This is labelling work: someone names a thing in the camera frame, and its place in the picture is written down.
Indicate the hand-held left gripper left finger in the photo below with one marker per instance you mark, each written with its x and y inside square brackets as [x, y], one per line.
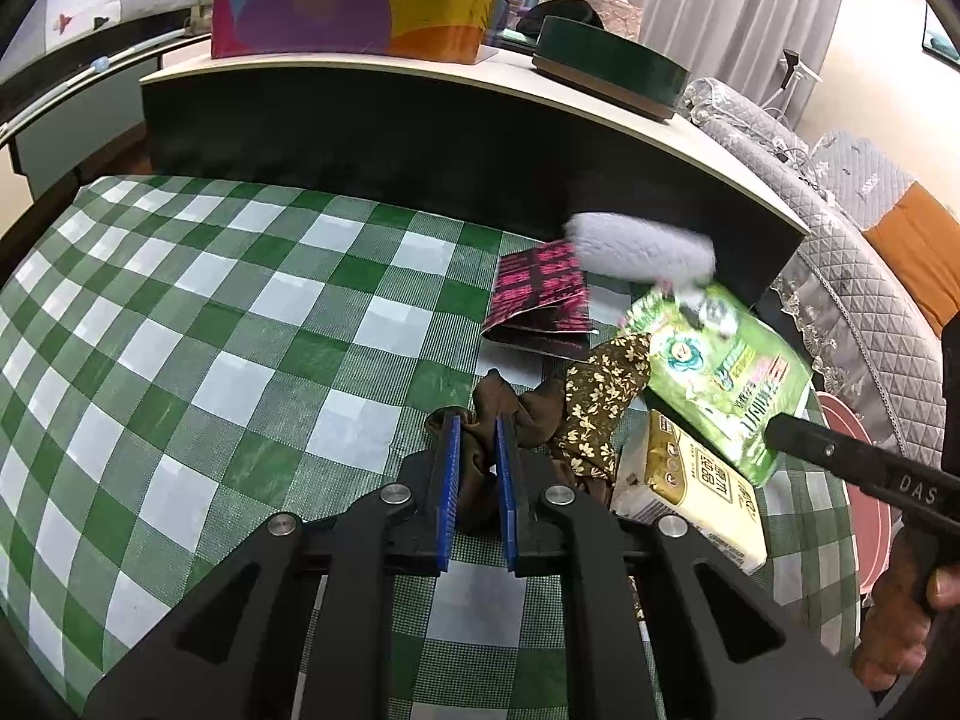
[450, 495]

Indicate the grey quilted sofa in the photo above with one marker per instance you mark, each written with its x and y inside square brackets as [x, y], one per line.
[847, 285]

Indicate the green packet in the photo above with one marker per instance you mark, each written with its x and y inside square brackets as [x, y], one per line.
[720, 367]

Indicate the person's right hand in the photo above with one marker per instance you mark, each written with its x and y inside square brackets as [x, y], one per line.
[896, 622]

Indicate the green checked tablecloth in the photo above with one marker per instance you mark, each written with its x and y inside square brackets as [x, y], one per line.
[225, 330]

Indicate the cream tissue pack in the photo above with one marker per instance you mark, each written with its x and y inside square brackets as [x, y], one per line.
[697, 495]

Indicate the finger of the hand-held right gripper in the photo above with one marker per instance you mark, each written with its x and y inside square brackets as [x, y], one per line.
[825, 450]

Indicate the brown cloth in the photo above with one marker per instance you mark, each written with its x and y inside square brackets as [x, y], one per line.
[480, 420]

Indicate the grey quilted cushion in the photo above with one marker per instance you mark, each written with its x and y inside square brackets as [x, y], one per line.
[862, 176]

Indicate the white fluffy cloth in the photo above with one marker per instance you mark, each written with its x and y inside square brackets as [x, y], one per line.
[637, 247]

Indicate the orange cushion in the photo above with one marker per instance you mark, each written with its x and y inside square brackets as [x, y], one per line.
[922, 255]

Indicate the framed wall picture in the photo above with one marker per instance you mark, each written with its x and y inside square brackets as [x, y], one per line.
[943, 41]

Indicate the colourful box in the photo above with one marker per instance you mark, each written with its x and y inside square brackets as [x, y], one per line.
[337, 15]

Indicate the green round box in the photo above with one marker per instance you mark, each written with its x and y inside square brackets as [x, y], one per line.
[607, 64]

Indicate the white rod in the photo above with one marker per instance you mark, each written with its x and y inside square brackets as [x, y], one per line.
[97, 64]

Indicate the grey curtain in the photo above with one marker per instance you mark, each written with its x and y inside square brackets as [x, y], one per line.
[712, 7]

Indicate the dark low cabinet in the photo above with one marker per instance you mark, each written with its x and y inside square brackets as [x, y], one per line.
[75, 127]

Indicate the pink lace basket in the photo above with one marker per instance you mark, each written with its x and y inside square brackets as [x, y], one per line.
[611, 11]

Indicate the black pink patterned packet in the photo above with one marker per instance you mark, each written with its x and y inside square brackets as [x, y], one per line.
[540, 292]

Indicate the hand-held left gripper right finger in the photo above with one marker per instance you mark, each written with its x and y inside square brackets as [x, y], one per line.
[508, 495]

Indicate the white-topped dark sideboard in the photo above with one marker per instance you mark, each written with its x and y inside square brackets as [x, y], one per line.
[375, 150]

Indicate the dark floral cloth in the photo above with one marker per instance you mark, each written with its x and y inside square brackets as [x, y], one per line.
[600, 397]

